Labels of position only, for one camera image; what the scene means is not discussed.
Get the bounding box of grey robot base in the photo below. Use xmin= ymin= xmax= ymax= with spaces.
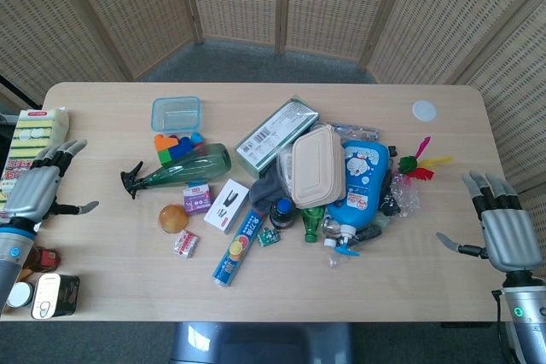
xmin=169 ymin=321 xmax=356 ymax=364

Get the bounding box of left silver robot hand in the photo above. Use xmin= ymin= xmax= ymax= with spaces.
xmin=0 ymin=138 xmax=100 ymax=233

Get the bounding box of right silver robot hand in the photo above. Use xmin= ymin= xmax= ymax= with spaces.
xmin=435 ymin=170 xmax=543 ymax=274

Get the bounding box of black plastic item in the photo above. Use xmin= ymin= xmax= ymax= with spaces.
xmin=378 ymin=145 xmax=403 ymax=217

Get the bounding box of clear glass bulb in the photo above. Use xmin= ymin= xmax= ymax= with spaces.
xmin=321 ymin=215 xmax=343 ymax=238

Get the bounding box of blue plastic nozzle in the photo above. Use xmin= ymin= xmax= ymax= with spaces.
xmin=334 ymin=237 xmax=362 ymax=259

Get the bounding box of white stapler box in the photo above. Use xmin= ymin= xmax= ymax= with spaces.
xmin=202 ymin=177 xmax=251 ymax=235

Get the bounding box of clear plastic packaging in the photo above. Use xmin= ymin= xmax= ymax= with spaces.
xmin=328 ymin=122 xmax=381 ymax=142

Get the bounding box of grey cloth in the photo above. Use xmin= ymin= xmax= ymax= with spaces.
xmin=247 ymin=163 xmax=295 ymax=221

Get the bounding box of green box with barcode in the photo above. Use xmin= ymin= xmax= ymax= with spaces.
xmin=235 ymin=96 xmax=321 ymax=179

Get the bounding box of yellow sponge pack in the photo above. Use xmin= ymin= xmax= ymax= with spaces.
xmin=0 ymin=107 xmax=71 ymax=212

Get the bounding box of white round table cap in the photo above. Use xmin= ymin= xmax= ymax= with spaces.
xmin=411 ymin=99 xmax=439 ymax=123

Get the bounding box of blue cartoon bottle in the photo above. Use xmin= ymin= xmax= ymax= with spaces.
xmin=325 ymin=138 xmax=392 ymax=240

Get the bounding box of colourful feather shuttlecock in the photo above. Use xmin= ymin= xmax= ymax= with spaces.
xmin=398 ymin=135 xmax=455 ymax=182

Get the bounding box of red label jar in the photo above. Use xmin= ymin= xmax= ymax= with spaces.
xmin=22 ymin=246 xmax=62 ymax=274

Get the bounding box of small green packet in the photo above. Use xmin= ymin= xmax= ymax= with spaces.
xmin=256 ymin=227 xmax=282 ymax=250

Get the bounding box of beige lunch box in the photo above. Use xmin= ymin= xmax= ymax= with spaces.
xmin=290 ymin=124 xmax=347 ymax=211

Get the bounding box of colourful toy block stack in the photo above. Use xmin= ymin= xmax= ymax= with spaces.
xmin=154 ymin=132 xmax=206 ymax=169

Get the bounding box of red white candy pack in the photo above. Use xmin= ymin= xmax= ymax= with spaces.
xmin=171 ymin=228 xmax=202 ymax=259

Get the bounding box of small green bottle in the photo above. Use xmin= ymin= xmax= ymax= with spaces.
xmin=301 ymin=205 xmax=328 ymax=244

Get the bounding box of dark tin can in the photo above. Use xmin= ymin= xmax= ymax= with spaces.
xmin=30 ymin=271 xmax=82 ymax=321

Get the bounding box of dark green cylinder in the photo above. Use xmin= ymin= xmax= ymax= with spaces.
xmin=352 ymin=222 xmax=384 ymax=244

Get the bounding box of green spray bottle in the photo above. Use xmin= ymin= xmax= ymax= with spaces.
xmin=119 ymin=142 xmax=233 ymax=200

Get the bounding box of small purple box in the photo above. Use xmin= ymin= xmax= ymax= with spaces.
xmin=183 ymin=181 xmax=214 ymax=217

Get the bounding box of blue cling film box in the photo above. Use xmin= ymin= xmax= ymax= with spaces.
xmin=212 ymin=207 xmax=268 ymax=290

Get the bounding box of dark ink bottle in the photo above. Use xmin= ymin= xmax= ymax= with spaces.
xmin=269 ymin=197 xmax=296 ymax=231

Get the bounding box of clear container blue rim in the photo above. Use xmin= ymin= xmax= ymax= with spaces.
xmin=149 ymin=95 xmax=202 ymax=135

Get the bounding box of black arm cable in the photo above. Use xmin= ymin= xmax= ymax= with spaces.
xmin=491 ymin=288 xmax=509 ymax=364

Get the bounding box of jar with white lid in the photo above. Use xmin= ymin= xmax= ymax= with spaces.
xmin=4 ymin=280 xmax=36 ymax=310

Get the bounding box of clear crinkled plastic bag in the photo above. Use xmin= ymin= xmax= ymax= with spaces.
xmin=389 ymin=175 xmax=421 ymax=218

